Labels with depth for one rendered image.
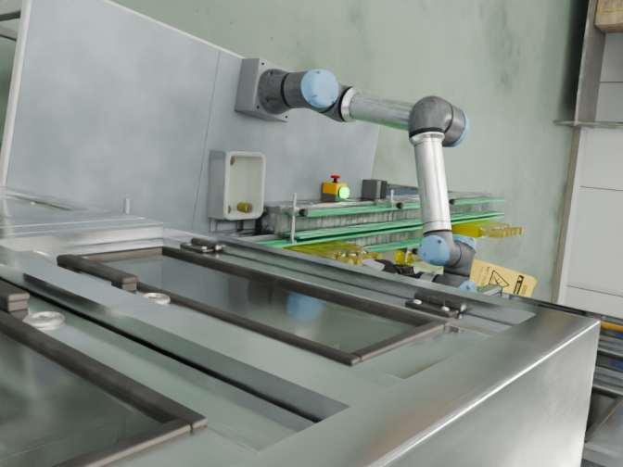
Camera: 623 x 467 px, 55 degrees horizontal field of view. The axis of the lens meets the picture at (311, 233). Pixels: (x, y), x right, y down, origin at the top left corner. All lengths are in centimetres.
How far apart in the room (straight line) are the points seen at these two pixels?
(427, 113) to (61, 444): 142
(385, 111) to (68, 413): 159
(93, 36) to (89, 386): 140
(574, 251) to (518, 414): 736
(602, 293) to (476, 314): 715
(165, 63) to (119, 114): 22
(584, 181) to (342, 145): 550
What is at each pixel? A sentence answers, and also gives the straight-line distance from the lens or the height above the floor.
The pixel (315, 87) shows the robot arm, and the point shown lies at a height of 106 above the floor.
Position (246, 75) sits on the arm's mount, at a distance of 208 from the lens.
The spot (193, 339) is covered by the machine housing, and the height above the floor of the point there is 192.
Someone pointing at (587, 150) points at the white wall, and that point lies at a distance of 778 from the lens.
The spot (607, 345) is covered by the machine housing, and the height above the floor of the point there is 187.
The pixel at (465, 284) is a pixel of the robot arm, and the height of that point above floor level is 159.
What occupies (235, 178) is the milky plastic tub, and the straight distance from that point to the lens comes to 207.
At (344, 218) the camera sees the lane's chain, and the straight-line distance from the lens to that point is 238.
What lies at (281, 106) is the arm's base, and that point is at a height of 91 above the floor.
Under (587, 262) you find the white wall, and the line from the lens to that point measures 783.
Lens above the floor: 228
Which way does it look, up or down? 39 degrees down
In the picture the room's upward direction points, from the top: 101 degrees clockwise
